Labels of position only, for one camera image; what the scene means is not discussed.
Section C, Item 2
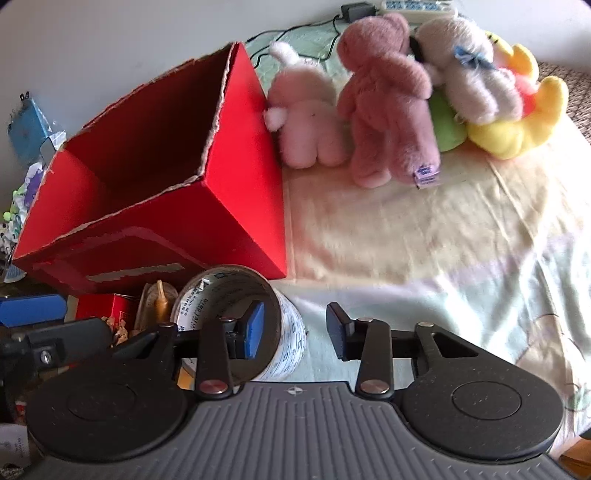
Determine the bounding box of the yellow plush duck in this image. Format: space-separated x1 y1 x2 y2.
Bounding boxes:
466 32 570 161

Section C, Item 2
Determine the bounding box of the red cardboard box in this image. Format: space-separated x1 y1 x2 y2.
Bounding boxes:
11 41 289 296

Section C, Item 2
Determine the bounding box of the black power adapter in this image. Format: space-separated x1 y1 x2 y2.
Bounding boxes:
341 2 377 23

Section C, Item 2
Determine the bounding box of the green plush toy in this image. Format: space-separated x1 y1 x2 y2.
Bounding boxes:
429 90 468 153

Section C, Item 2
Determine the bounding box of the pile of colourful packets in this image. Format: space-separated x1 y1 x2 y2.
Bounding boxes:
0 159 49 284

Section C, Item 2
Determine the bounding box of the mauve plush teddy bear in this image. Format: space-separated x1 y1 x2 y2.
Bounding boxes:
336 13 441 189

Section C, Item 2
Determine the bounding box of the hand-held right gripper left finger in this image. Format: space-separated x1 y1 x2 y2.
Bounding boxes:
113 300 266 401

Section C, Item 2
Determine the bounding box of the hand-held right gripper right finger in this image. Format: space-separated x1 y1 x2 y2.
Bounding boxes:
326 302 479 400

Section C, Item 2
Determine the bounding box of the white plush bear blue bow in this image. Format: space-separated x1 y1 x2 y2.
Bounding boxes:
416 16 525 125

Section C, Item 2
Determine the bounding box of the brown patterned fabric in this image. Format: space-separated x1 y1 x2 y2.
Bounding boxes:
538 60 591 144

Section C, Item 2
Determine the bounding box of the pink plush rabbit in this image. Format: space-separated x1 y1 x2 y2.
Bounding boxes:
263 41 349 169

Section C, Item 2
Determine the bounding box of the pastel patterned bedsheet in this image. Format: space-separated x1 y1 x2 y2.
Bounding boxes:
245 18 591 467

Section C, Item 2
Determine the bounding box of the white power strip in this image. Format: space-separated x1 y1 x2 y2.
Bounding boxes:
379 0 458 21

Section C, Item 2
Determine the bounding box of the printed packing tape roll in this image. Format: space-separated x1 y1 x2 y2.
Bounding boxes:
170 264 308 384

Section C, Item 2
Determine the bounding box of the small red box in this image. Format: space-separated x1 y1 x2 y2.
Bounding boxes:
75 293 141 330

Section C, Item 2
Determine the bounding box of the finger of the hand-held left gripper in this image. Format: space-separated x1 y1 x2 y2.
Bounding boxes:
0 294 68 328
0 318 114 368

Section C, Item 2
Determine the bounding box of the blue packet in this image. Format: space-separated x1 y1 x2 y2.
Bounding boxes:
7 92 63 160

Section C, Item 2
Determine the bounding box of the black cable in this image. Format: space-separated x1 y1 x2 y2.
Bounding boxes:
247 16 345 65

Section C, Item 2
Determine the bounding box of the beige strap with patterned scarf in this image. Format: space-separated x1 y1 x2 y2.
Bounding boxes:
137 281 180 326

